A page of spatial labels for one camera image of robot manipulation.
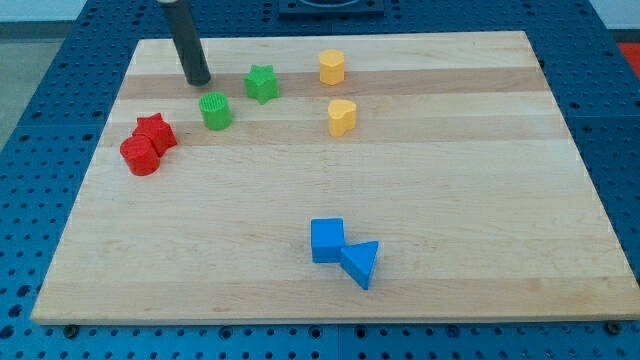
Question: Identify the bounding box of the red star block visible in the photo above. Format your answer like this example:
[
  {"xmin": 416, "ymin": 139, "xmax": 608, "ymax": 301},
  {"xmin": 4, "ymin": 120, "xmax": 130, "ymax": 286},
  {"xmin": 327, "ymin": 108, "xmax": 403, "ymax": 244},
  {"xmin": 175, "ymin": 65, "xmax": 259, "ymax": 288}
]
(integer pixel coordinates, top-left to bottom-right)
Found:
[{"xmin": 133, "ymin": 113, "xmax": 178, "ymax": 157}]

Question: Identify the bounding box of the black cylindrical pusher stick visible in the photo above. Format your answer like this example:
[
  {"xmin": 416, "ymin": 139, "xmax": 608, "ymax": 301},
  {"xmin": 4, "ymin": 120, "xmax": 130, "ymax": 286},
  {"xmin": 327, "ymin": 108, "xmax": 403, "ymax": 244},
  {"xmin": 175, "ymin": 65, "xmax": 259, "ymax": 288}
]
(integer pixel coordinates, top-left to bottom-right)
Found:
[{"xmin": 158, "ymin": 0, "xmax": 211, "ymax": 86}]

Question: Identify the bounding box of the yellow hexagon block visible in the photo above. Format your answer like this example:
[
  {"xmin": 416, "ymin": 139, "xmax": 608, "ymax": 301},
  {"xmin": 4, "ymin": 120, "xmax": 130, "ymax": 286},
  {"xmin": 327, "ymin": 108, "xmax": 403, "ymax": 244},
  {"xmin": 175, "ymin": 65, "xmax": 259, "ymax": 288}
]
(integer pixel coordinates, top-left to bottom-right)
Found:
[{"xmin": 318, "ymin": 49, "xmax": 345, "ymax": 85}]

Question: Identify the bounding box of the red cylinder block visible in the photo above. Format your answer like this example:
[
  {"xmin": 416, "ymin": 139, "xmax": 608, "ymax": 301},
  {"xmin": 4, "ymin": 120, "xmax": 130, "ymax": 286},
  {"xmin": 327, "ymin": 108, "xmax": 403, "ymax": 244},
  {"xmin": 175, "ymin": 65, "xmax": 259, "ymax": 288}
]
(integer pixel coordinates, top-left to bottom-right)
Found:
[{"xmin": 120, "ymin": 135, "xmax": 160, "ymax": 176}]

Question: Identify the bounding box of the wooden board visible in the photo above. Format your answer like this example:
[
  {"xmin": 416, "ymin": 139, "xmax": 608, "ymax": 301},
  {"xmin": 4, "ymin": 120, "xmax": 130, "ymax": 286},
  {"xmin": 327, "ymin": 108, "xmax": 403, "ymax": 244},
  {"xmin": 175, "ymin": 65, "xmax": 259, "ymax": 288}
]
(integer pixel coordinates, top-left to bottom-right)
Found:
[{"xmin": 31, "ymin": 31, "xmax": 639, "ymax": 325}]

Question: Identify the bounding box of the green cylinder block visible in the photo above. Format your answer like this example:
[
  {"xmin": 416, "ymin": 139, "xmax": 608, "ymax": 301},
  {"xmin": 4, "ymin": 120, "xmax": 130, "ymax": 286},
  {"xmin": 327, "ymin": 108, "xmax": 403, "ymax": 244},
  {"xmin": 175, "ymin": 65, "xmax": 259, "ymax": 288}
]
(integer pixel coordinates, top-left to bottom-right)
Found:
[{"xmin": 198, "ymin": 92, "xmax": 232, "ymax": 131}]

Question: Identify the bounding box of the green star block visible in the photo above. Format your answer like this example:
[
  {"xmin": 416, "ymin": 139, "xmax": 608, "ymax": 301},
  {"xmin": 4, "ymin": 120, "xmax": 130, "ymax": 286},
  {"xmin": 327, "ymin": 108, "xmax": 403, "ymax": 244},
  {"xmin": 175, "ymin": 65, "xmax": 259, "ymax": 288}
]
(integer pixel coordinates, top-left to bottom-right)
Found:
[{"xmin": 244, "ymin": 65, "xmax": 280, "ymax": 105}]

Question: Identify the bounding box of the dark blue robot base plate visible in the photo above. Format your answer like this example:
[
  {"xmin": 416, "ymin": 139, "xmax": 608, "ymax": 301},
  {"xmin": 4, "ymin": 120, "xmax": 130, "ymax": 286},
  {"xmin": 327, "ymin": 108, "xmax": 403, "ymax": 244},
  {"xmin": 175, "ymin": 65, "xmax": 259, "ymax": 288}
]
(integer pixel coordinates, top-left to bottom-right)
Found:
[{"xmin": 276, "ymin": 0, "xmax": 385, "ymax": 17}]

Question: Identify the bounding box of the blue triangle block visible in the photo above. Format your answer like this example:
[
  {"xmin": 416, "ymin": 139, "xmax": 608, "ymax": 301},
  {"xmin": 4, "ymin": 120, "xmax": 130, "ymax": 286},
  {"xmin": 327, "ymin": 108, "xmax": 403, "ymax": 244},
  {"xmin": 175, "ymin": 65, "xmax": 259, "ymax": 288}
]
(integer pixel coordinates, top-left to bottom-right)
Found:
[{"xmin": 339, "ymin": 241, "xmax": 379, "ymax": 290}]

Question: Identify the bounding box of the blue cube block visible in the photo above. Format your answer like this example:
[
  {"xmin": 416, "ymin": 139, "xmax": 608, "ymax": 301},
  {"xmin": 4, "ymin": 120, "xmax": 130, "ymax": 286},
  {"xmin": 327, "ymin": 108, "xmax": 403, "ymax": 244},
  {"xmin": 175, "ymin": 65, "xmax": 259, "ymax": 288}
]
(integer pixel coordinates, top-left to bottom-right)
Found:
[{"xmin": 310, "ymin": 218, "xmax": 345, "ymax": 263}]

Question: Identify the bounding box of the yellow heart block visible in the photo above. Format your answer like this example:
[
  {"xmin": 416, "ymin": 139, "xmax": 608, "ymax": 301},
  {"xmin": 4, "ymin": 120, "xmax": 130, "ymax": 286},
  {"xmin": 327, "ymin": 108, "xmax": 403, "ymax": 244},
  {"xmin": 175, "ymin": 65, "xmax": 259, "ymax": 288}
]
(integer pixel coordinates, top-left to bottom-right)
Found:
[{"xmin": 327, "ymin": 99, "xmax": 357, "ymax": 137}]

